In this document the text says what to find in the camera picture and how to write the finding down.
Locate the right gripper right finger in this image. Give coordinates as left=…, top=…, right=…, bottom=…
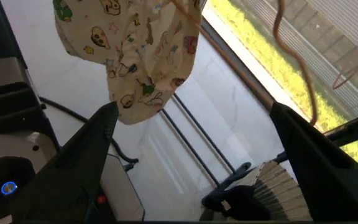
left=268, top=101, right=358, bottom=222

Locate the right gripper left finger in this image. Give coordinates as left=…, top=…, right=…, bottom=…
left=7, top=101, right=119, bottom=222

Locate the pink clothes hanger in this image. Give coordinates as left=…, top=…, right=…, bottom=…
left=332, top=12, right=358, bottom=91
left=169, top=0, right=319, bottom=127

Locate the cream printed garment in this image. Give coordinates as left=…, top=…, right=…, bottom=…
left=53, top=0, right=202, bottom=126

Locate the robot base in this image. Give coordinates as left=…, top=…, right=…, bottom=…
left=0, top=0, right=145, bottom=222

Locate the white laundry basket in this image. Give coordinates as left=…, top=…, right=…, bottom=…
left=199, top=160, right=313, bottom=222

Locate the black clothes rack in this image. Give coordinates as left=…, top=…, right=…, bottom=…
left=158, top=93, right=358, bottom=212

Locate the window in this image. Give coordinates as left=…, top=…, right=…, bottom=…
left=197, top=0, right=358, bottom=169

